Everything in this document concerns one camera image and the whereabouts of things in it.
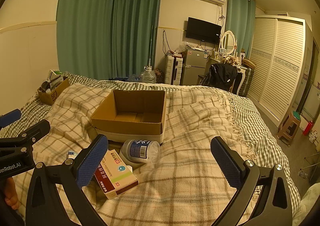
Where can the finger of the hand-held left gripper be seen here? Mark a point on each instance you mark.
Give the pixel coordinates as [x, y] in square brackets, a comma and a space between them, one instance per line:
[35, 129]
[8, 117]

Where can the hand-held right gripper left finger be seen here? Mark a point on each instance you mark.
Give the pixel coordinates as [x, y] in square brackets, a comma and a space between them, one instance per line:
[92, 163]

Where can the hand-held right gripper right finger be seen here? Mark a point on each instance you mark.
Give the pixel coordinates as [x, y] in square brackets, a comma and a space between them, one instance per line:
[226, 163]

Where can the red and white medicine box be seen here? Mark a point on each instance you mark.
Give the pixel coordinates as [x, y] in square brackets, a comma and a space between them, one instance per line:
[120, 178]

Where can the white jar with blue label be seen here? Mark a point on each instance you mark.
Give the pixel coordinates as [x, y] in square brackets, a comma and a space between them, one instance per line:
[140, 151]

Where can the brown cardboard box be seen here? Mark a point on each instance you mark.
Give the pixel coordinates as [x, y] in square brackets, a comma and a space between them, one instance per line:
[140, 106]

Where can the person's left hand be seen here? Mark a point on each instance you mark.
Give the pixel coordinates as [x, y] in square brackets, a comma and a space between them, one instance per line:
[11, 192]

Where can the small blue and white packet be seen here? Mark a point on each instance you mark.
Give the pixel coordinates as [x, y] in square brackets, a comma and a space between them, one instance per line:
[72, 154]

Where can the small cardboard box with clutter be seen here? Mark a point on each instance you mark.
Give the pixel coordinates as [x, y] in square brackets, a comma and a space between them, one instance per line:
[52, 93]

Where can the green checked bed sheet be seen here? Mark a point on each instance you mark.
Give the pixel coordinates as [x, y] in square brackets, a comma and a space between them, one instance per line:
[260, 126]

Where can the green and white carton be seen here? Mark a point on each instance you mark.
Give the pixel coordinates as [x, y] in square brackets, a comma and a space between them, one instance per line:
[56, 74]

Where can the brown plastic stool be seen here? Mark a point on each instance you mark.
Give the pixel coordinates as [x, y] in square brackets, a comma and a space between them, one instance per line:
[290, 128]

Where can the metal drying rack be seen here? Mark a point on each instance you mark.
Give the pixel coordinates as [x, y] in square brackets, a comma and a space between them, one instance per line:
[311, 163]

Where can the white dressing table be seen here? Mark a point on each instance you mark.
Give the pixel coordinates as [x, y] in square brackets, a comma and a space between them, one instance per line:
[241, 78]

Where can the dark suitcase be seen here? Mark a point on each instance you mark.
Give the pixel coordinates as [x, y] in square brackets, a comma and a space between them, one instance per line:
[248, 79]

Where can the chair with black jacket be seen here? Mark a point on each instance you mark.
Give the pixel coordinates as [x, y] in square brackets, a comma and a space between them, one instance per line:
[221, 74]

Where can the red fire extinguisher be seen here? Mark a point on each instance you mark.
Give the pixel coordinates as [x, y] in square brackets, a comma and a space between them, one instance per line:
[308, 128]

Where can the white pillow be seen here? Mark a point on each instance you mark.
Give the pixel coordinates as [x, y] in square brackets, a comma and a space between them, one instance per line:
[308, 206]

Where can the silver mini fridge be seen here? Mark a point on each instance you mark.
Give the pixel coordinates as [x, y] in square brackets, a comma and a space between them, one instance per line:
[195, 68]

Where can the clear water jug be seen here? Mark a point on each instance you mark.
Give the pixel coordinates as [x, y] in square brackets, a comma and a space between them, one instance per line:
[148, 76]

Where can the white suitcase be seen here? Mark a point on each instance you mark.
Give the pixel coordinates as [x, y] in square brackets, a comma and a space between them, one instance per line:
[173, 69]

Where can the dark patterned bag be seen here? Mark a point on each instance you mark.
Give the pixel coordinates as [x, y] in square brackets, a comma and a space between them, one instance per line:
[158, 76]

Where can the white louvred wardrobe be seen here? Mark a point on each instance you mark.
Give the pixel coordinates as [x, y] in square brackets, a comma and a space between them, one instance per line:
[277, 66]

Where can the oval white vanity mirror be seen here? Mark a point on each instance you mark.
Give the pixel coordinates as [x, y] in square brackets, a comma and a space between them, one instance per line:
[228, 41]

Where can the wide green curtain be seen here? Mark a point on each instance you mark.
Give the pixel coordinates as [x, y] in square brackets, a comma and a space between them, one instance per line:
[105, 23]

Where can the white mop pole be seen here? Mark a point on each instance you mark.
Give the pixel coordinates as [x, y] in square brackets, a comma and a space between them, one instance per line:
[150, 46]

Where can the narrow green curtain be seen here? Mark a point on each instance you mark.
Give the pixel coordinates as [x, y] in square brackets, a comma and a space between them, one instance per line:
[237, 23]

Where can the black wall television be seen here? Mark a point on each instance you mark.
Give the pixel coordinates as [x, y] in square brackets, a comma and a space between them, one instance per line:
[203, 30]

